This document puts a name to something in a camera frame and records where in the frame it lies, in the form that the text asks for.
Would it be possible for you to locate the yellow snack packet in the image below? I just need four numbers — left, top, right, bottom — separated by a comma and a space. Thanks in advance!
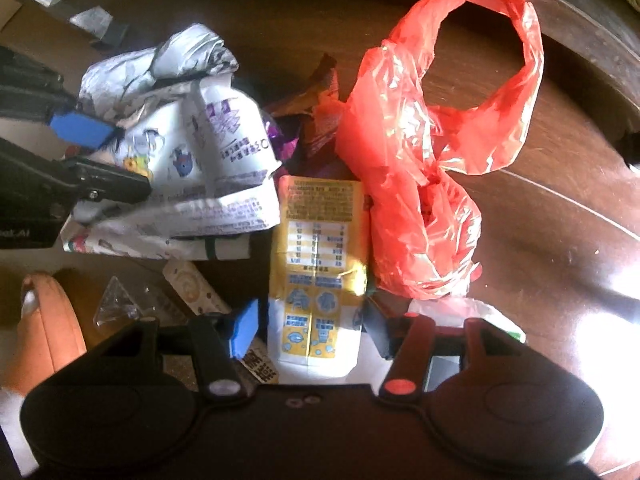
267, 175, 373, 378

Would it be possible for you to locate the person's left hand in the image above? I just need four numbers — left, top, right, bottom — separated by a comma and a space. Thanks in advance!
2, 271, 88, 398

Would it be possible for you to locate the red plastic bag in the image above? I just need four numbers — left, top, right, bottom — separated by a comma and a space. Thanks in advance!
335, 0, 546, 301

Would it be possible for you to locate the white tissue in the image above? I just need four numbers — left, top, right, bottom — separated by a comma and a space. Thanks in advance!
407, 297, 526, 343

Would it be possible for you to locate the paper bag with green handles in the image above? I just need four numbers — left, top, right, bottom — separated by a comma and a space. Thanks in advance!
60, 210, 253, 263

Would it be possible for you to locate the cream cookie wrapper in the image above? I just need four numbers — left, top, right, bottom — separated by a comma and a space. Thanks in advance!
162, 259, 233, 317

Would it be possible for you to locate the black white printed wrapper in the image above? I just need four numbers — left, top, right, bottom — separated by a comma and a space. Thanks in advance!
239, 337, 281, 386

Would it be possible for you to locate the purple foil wrapper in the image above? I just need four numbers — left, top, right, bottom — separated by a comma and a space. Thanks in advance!
260, 110, 307, 162

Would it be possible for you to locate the clear plastic bottle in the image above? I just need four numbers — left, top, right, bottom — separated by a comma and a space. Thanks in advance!
92, 275, 201, 331

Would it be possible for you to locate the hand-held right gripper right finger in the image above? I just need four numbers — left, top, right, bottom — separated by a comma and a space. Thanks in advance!
362, 299, 528, 407

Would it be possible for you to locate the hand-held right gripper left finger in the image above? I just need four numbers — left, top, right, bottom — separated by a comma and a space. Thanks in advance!
95, 299, 262, 407

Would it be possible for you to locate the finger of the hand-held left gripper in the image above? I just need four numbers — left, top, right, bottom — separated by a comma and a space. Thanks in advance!
50, 156, 153, 206
47, 110, 121, 151

